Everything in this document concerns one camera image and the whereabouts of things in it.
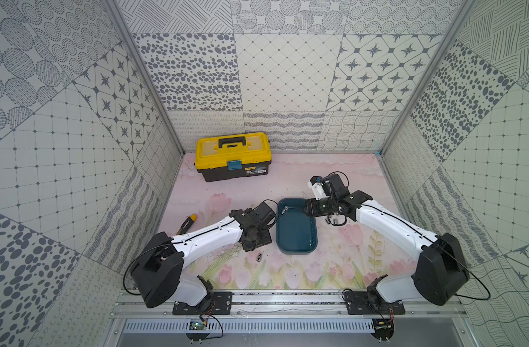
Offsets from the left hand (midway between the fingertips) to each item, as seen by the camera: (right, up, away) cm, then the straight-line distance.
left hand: (267, 238), depth 82 cm
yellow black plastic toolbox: (-18, +33, +16) cm, 41 cm away
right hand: (+16, +11, +1) cm, 19 cm away
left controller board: (-23, -26, -11) cm, 36 cm away
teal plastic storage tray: (+13, +1, +10) cm, 16 cm away
